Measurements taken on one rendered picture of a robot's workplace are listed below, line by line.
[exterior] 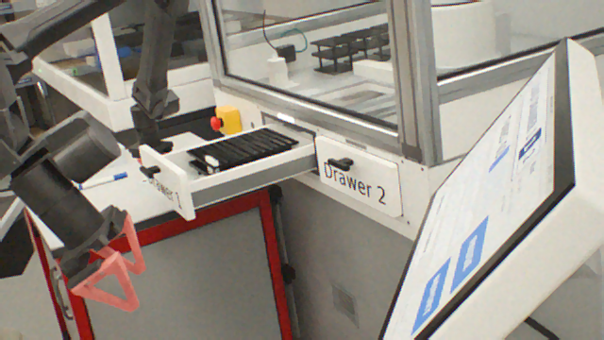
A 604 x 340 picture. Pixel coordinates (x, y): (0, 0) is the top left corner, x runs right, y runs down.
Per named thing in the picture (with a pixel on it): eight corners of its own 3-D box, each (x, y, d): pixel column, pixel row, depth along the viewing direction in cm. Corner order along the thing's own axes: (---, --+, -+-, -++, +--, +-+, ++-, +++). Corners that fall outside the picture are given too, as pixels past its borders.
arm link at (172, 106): (134, 79, 173) (156, 104, 171) (170, 66, 181) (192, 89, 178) (124, 111, 182) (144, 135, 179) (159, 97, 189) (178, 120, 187)
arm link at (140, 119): (124, 105, 178) (138, 107, 175) (145, 96, 183) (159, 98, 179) (130, 130, 181) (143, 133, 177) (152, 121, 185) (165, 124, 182)
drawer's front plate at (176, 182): (188, 222, 154) (178, 174, 150) (147, 187, 178) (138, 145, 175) (195, 219, 155) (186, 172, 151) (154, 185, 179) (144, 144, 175)
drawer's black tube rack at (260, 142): (218, 194, 162) (212, 167, 160) (191, 175, 177) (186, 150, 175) (302, 166, 171) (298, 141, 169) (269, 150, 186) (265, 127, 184)
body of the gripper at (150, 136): (145, 145, 188) (139, 119, 186) (175, 147, 183) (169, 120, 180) (128, 155, 183) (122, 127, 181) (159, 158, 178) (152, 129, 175)
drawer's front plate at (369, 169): (395, 218, 140) (390, 166, 136) (320, 181, 165) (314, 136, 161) (402, 215, 141) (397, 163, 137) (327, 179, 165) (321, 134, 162)
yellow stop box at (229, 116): (226, 137, 202) (222, 112, 200) (217, 132, 208) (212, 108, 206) (243, 132, 204) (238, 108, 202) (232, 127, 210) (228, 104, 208)
